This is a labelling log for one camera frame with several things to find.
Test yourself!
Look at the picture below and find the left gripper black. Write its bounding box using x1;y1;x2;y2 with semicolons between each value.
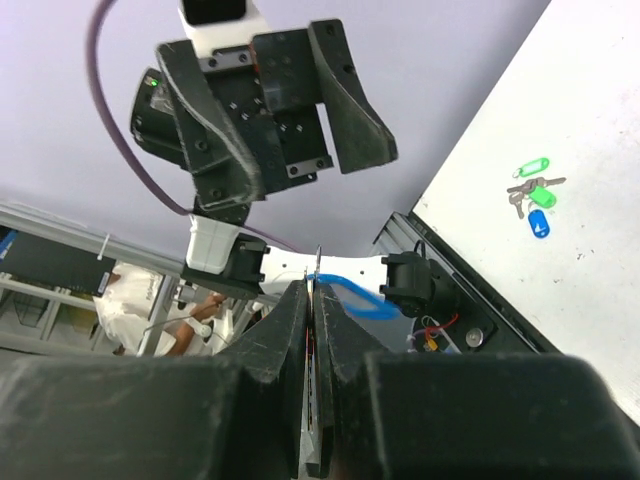
155;19;398;223

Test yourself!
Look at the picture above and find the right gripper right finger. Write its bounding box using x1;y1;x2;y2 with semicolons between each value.
313;285;639;479

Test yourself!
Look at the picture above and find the dark blue key tag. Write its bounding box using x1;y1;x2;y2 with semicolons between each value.
527;209;551;239

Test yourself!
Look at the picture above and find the green key tag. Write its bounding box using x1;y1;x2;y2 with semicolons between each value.
529;186;557;209
512;157;550;178

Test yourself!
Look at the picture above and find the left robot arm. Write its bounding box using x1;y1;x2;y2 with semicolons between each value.
130;19;433;319

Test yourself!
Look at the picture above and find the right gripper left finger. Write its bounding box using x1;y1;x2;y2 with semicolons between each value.
1;280;308;479

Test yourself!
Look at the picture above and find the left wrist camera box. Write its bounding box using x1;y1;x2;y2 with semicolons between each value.
179;1;272;58

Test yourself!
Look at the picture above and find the person in white shirt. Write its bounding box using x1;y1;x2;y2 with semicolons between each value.
93;262;226;356

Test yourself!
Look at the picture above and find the bunch of keys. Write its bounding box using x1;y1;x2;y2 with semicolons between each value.
506;177;566;219

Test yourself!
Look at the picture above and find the silver key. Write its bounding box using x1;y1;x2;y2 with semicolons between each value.
305;245;322;299

